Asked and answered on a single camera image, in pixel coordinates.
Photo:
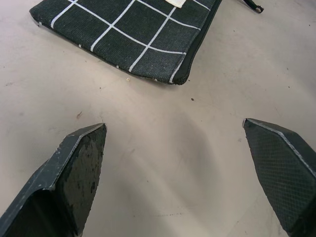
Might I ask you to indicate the dark checked fabric pouch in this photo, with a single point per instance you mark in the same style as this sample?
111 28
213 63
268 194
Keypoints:
130 32

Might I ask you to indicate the black pen with silver tip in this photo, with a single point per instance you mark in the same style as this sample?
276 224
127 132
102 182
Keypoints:
254 5

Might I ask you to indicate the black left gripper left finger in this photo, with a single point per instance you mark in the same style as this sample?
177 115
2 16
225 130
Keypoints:
61 177

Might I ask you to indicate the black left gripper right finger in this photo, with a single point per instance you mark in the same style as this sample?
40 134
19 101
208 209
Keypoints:
279 172

